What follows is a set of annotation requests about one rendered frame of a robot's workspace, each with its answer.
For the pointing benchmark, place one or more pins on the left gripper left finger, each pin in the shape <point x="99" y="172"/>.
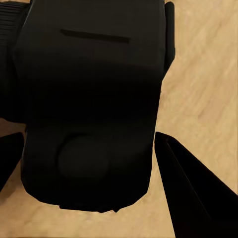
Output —
<point x="11" y="147"/>

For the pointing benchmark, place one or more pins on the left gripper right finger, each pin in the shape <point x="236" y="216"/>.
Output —
<point x="200" y="204"/>

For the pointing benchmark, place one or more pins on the digital camera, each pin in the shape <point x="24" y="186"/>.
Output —
<point x="85" y="77"/>

